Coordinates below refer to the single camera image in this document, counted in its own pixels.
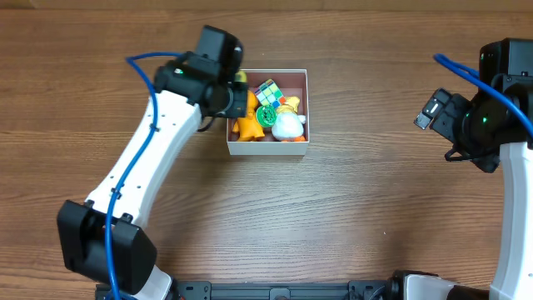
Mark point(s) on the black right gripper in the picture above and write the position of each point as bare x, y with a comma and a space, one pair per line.
448, 118

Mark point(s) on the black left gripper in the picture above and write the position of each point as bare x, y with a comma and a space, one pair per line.
238, 102

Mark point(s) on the wooden cat rattle drum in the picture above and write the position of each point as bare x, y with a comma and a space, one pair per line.
241, 77

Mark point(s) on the colourful puzzle cube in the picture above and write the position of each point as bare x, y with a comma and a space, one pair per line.
269, 94

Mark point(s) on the green round plastic toy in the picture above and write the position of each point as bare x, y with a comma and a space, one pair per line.
266, 116

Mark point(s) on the orange dinosaur toy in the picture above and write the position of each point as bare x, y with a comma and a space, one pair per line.
248, 128

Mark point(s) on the white plush duck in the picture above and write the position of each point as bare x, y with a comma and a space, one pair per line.
289, 125

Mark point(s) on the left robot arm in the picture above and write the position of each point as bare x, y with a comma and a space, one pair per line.
103, 238

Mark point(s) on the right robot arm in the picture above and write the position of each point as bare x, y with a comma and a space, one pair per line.
492, 130

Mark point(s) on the white open cardboard box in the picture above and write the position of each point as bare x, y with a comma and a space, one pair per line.
292, 82

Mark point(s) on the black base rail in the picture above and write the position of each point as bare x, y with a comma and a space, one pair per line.
204, 290

